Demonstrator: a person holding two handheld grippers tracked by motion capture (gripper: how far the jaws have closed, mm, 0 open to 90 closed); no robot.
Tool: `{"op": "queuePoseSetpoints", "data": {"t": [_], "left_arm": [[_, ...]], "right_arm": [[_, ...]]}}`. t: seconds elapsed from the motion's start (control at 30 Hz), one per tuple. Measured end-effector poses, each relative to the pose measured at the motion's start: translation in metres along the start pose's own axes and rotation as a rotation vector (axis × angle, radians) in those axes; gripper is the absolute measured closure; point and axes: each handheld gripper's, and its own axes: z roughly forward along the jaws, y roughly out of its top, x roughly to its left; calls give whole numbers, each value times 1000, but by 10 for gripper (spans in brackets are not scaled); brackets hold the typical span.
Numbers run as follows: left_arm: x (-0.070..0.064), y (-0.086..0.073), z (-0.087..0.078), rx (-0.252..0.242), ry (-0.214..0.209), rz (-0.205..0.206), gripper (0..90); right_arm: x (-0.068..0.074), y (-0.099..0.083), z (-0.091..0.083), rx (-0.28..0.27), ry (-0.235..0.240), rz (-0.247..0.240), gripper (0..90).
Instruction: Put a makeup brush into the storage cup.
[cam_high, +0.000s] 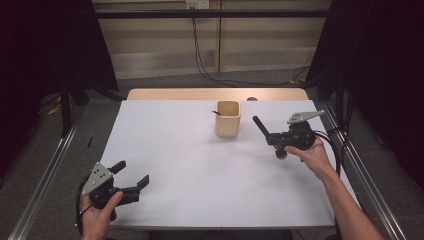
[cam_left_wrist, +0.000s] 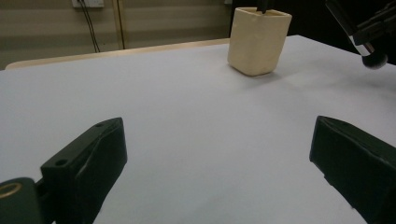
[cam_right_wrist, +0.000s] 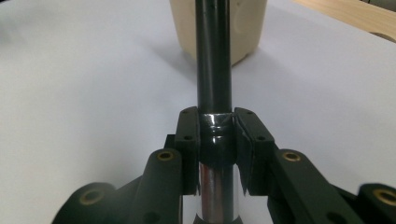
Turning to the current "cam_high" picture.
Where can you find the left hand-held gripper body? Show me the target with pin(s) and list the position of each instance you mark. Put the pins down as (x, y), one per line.
(98, 178)

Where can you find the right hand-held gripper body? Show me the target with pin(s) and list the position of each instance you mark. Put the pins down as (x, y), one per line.
(300, 138)

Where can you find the black powder makeup brush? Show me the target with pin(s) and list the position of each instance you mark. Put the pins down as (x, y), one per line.
(258, 122)

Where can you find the beige square cup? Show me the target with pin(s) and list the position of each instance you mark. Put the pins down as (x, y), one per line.
(228, 126)

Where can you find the thin black makeup brush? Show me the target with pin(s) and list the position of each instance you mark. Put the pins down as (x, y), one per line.
(217, 113)

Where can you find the person's right hand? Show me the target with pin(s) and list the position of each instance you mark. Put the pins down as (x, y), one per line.
(313, 158)

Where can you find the person's left hand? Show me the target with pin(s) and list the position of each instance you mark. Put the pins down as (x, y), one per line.
(95, 223)

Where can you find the small black floor item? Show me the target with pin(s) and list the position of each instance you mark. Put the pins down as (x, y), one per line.
(90, 142)

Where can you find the dark round table grommet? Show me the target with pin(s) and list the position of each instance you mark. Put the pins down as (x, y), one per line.
(252, 98)

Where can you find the black metal stand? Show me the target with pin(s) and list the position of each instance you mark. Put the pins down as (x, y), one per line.
(339, 100)
(65, 106)

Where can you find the white table sheet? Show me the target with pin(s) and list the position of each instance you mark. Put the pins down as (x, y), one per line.
(200, 186)

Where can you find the black curtain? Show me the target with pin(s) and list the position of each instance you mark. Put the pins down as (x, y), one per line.
(40, 50)
(383, 50)

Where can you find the black horizontal bar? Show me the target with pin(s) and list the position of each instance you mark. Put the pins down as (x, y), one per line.
(200, 14)

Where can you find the aluminium floor rail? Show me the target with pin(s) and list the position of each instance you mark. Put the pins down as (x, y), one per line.
(38, 193)
(390, 220)

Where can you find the white wall socket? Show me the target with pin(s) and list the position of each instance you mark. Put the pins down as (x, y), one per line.
(197, 4)

